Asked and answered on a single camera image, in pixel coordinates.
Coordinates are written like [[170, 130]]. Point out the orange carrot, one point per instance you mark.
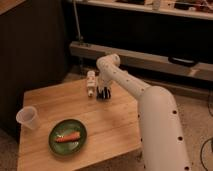
[[71, 137]]

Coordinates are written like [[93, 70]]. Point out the grey long case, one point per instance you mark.
[[143, 60]]

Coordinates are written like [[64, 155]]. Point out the green plate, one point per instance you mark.
[[63, 128]]

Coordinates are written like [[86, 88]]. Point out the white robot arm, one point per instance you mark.
[[163, 142]]

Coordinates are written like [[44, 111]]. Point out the clear plastic cup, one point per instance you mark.
[[28, 117]]

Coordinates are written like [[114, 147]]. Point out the wooden table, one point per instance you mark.
[[112, 127]]

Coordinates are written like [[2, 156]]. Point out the white plastic bottle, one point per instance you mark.
[[91, 83]]

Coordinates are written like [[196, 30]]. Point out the black case handle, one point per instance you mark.
[[182, 62]]

